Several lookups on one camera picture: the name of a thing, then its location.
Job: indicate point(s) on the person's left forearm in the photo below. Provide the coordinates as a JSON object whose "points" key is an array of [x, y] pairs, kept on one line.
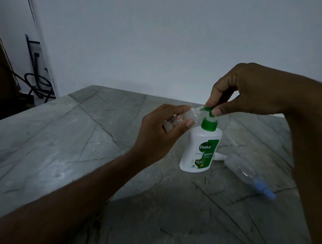
{"points": [[70, 201]]}

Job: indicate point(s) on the brown wooden door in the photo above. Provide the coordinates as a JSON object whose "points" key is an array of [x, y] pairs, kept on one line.
{"points": [[6, 88]]}

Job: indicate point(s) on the dark box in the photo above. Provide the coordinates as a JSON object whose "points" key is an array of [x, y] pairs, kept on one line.
{"points": [[26, 98]]}

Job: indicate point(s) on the person's right hand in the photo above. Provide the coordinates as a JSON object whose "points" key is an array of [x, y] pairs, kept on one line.
{"points": [[259, 88]]}

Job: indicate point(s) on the person's left hand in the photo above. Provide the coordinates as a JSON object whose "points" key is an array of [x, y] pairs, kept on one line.
{"points": [[151, 145]]}

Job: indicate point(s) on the small clear bottle red label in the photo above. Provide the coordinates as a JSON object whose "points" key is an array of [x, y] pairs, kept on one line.
{"points": [[193, 114]]}

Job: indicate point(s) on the small clear bottle blue cap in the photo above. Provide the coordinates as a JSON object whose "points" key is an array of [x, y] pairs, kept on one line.
{"points": [[239, 168]]}

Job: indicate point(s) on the person's right forearm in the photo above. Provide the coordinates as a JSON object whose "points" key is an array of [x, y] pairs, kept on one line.
{"points": [[307, 155]]}

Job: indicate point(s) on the white green hand sanitizer bottle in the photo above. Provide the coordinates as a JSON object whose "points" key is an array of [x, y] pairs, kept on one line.
{"points": [[198, 155]]}

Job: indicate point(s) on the white spray cap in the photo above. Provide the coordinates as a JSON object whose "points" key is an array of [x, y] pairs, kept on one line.
{"points": [[221, 157]]}

